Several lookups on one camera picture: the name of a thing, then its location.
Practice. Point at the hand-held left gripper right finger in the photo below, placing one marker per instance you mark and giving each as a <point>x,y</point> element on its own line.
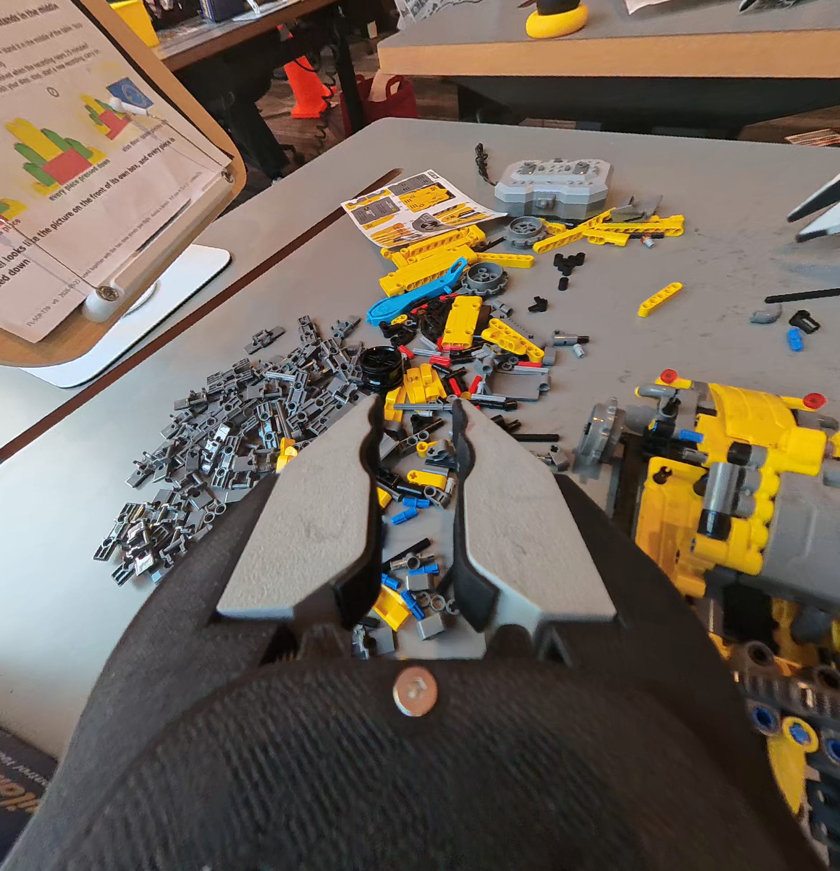
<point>529,544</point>

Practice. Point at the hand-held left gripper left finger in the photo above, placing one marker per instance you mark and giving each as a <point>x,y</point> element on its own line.
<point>304,537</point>

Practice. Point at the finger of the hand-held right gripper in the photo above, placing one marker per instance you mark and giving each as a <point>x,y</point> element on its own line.
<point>838,224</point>
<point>835,194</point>

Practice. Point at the black long axle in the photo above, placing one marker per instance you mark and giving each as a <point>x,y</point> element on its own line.
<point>804,296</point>

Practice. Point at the yellow beam assembly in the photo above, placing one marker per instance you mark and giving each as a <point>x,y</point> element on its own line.
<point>631,228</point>

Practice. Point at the yellow toy vehicle model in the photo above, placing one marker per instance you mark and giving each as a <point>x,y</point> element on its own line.
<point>746,435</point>

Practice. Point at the grey desk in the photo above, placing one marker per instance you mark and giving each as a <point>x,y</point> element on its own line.
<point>665,326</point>

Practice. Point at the black small clip piece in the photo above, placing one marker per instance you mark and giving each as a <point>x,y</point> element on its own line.
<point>801,321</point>

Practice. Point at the grey small curved piece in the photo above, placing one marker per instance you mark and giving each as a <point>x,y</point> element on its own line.
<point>765,314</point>

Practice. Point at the blue pin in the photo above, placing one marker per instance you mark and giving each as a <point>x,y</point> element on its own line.
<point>794,339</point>

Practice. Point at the pile of grey track links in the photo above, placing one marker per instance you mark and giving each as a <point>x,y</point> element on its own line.
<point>243,422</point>

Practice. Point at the grey curved panel piece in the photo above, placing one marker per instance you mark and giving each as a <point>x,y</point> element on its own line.
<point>522,386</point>

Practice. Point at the black wheel rim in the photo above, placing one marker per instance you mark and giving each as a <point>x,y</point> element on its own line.
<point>381,367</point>

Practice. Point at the pile of mixed coloured pieces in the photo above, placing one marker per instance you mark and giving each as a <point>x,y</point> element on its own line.
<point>420,384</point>

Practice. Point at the short yellow holed beam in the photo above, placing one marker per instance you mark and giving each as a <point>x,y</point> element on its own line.
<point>659,299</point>

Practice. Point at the grey pin connector piece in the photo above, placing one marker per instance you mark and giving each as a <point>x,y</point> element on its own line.
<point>566,338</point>

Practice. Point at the yellow rectangular panel piece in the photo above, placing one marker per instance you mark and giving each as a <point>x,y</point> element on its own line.
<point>461,323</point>

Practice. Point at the black angled connector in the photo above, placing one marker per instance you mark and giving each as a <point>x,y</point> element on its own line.
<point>537,306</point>

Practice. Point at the blue brick separator tool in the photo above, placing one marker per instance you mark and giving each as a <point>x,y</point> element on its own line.
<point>393,309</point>

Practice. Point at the white paper bag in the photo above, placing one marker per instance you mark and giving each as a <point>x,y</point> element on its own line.
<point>665,5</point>

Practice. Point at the dark grey sprocket wheel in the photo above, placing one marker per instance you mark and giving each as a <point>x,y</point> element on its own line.
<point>527,231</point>
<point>488,279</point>

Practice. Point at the black connector cluster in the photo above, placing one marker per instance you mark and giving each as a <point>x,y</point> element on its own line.
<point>569,262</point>

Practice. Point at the grey battery box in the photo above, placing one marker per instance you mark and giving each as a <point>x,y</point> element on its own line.
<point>549,194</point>

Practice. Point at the thin long yellow beam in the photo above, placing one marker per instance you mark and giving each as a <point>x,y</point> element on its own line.
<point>505,259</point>

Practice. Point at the yellow round disc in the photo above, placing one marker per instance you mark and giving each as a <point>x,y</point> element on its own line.
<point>556,26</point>

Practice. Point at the black ball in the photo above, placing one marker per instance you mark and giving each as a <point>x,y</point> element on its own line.
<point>556,5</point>

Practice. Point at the yellow sticker sheet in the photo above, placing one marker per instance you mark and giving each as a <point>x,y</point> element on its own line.
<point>420,211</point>

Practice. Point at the dark blue kit box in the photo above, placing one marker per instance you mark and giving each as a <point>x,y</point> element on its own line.
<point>12,803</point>

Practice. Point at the wooden instruction board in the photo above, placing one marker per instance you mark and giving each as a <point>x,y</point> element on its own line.
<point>86,204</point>

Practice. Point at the red bag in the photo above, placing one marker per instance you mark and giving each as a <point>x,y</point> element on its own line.
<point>386,102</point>

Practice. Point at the orange traffic cone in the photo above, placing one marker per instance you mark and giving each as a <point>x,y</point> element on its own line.
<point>308,88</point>

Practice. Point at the far work table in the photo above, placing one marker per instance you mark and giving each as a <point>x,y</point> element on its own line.
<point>243,37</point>

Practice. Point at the yellow plastic bin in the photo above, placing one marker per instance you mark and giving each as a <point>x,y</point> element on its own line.
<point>138,20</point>

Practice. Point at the yellow stacked beam frame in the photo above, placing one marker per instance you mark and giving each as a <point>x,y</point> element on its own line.
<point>420,269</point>

